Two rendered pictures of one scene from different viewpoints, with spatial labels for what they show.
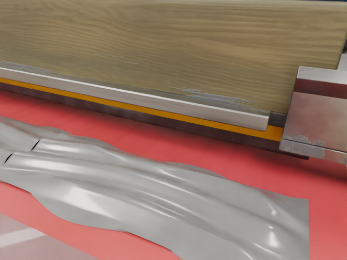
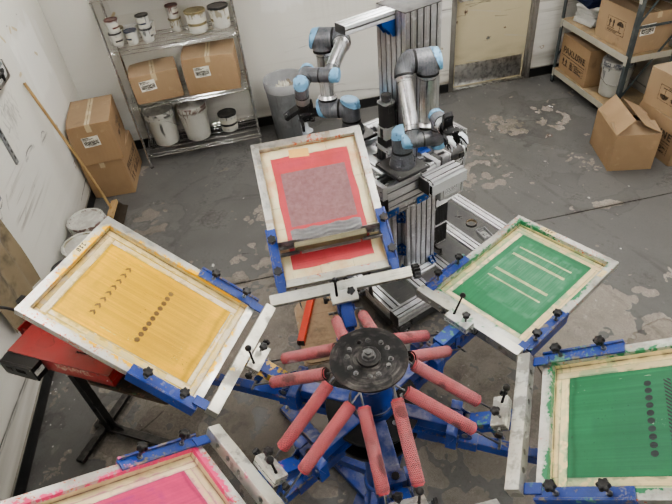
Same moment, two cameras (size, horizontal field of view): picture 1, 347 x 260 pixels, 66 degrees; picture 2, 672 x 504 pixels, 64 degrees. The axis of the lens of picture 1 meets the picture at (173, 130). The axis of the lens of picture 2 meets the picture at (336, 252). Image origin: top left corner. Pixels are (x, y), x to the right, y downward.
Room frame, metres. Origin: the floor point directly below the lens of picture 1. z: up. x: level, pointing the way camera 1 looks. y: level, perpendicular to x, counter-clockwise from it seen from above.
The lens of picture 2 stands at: (1.67, -1.32, 2.94)
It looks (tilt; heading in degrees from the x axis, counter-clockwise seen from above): 41 degrees down; 137
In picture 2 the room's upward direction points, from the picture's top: 7 degrees counter-clockwise
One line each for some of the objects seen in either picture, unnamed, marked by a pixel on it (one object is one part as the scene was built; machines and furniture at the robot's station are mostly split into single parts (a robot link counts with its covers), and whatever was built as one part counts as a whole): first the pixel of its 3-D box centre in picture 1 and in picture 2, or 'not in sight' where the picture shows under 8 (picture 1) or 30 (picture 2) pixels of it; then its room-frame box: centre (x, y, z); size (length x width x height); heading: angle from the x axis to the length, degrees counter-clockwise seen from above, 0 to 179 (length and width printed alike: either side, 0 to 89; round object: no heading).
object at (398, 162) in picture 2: not in sight; (402, 156); (0.09, 0.78, 1.31); 0.15 x 0.15 x 0.10
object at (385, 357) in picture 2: not in sight; (376, 444); (0.82, -0.42, 0.67); 0.39 x 0.39 x 1.35
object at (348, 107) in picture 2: not in sight; (349, 108); (-0.40, 0.90, 1.42); 0.13 x 0.12 x 0.14; 29
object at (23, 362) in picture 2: not in sight; (23, 360); (-0.56, -1.27, 1.06); 0.24 x 0.12 x 0.09; 23
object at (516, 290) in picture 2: not in sight; (506, 280); (0.93, 0.48, 1.05); 1.08 x 0.61 x 0.23; 83
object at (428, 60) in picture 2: not in sight; (426, 99); (0.17, 0.89, 1.63); 0.15 x 0.12 x 0.55; 49
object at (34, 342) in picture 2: not in sight; (88, 330); (-0.48, -0.98, 1.06); 0.61 x 0.46 x 0.12; 23
